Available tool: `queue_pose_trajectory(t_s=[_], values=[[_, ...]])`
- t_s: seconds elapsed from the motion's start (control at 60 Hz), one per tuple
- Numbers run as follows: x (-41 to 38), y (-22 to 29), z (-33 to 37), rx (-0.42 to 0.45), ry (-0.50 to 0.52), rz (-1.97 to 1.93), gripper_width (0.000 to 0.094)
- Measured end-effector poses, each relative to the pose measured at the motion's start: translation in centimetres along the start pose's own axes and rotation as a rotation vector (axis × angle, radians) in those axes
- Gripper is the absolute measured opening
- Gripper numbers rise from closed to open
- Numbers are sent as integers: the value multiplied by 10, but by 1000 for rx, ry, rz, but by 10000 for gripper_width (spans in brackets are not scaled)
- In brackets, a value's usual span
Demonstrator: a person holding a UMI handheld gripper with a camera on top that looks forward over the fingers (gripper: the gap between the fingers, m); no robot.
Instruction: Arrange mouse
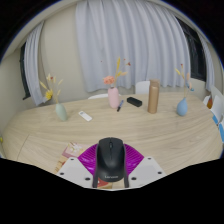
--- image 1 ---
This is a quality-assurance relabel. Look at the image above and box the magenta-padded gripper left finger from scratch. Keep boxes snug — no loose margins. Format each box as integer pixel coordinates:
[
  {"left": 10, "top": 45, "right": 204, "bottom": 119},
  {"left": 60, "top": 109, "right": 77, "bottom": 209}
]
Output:
[{"left": 56, "top": 143, "right": 100, "bottom": 189}]

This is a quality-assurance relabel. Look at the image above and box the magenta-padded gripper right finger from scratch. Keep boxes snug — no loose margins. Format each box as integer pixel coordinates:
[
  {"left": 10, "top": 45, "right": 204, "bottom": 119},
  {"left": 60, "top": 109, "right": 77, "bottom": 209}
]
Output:
[{"left": 123, "top": 142, "right": 167, "bottom": 189}]

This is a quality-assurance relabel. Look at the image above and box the black computer mouse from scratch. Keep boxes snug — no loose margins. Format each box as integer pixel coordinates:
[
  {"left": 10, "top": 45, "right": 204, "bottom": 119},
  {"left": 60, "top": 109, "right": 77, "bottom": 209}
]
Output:
[{"left": 92, "top": 137, "right": 130, "bottom": 189}]

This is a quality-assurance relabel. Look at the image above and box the white remote control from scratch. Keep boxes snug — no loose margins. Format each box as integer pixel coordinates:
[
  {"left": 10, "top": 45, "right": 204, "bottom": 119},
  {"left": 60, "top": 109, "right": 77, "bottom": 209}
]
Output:
[{"left": 78, "top": 110, "right": 93, "bottom": 122}]

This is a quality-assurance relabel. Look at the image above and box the green vase with yellow flowers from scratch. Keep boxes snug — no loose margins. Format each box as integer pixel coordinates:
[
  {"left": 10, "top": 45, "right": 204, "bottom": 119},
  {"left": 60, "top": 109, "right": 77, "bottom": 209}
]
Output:
[{"left": 39, "top": 73, "right": 69, "bottom": 122}]

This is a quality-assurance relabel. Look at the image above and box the small black case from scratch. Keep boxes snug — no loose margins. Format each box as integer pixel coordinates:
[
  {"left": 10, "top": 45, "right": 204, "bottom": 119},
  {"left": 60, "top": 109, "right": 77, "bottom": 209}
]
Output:
[{"left": 126, "top": 96, "right": 143, "bottom": 108}]

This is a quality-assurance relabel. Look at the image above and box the dark marker pen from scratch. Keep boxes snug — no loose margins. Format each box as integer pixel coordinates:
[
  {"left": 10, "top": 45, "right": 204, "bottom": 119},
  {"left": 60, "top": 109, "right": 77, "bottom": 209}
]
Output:
[{"left": 116, "top": 99, "right": 125, "bottom": 113}]

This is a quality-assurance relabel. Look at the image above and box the blue vase with dried flowers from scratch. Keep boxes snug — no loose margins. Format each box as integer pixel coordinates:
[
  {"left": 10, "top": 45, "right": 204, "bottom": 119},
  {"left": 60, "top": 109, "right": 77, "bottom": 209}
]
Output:
[{"left": 174, "top": 63, "right": 195, "bottom": 118}]

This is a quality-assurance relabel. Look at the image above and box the copper drink bottle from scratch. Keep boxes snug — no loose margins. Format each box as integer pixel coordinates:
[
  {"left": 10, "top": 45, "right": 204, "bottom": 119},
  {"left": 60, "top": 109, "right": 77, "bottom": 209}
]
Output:
[{"left": 147, "top": 79, "right": 161, "bottom": 115}]

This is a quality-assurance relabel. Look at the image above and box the white chair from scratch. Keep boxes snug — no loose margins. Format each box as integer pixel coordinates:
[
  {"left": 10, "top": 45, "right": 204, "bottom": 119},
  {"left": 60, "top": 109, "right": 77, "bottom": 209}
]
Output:
[
  {"left": 87, "top": 93, "right": 110, "bottom": 100},
  {"left": 134, "top": 80, "right": 152, "bottom": 95}
]

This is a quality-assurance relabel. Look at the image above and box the pink vase with flowers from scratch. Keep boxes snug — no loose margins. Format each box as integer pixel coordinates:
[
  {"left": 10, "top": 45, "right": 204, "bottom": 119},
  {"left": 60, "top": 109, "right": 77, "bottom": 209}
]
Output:
[{"left": 101, "top": 56, "right": 132, "bottom": 110}]

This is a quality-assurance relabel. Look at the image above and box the row of white blue chairs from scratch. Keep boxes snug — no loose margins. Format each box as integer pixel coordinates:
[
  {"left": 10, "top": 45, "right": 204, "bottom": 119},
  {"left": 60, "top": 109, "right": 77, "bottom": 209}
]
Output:
[{"left": 203, "top": 85, "right": 224, "bottom": 144}]

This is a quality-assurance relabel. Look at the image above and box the dark window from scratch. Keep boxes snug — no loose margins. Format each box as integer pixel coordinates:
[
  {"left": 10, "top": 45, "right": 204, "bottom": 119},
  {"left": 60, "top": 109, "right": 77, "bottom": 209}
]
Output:
[
  {"left": 19, "top": 43, "right": 32, "bottom": 101},
  {"left": 176, "top": 18, "right": 206, "bottom": 83}
]

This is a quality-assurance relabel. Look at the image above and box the wide white curtain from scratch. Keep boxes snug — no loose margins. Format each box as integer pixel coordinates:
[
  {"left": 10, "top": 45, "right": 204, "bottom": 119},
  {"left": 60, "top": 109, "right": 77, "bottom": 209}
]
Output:
[{"left": 75, "top": 0, "right": 192, "bottom": 94}]

